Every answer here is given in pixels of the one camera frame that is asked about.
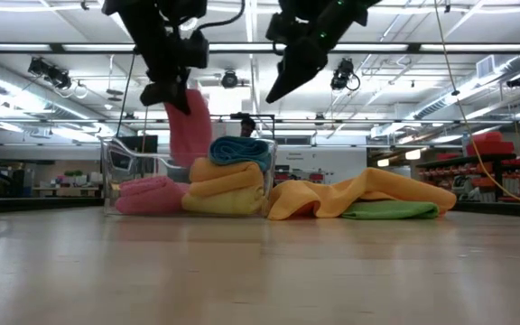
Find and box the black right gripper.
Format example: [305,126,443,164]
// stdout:
[265,8,356,104]

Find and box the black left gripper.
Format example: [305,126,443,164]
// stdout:
[135,42,193,116]

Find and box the blue microfiber towel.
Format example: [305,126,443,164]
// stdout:
[209,135,273,172]

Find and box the orange microfiber towel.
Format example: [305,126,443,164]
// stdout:
[189,156,265,198]
[266,166,458,221]

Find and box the green microfiber towel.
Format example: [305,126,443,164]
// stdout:
[340,200,441,221]

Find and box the long ceiling light strip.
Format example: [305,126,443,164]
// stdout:
[0,42,520,54]

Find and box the black monitor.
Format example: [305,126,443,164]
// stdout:
[117,135,159,154]

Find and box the round black ceiling fixture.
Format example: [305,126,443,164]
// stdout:
[220,70,240,89]

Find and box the person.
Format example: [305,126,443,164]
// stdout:
[240,116,257,139]

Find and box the clear plastic bin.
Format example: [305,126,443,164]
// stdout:
[100,136,277,217]

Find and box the background workbench with items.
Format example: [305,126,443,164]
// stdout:
[32,169,104,199]

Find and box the black storage shelf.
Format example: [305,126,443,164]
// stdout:
[415,153,520,202]

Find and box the red plastic bin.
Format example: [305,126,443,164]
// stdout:
[466,130,516,157]

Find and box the black ceiling camera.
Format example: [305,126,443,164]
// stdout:
[330,57,361,92]

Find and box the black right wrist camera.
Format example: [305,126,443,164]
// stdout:
[265,12,289,45]

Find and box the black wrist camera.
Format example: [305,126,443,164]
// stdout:
[265,12,289,45]
[177,29,210,70]

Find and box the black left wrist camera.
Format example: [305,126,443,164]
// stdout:
[177,29,210,70]

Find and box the yellow hanging cord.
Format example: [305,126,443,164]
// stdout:
[432,0,520,204]

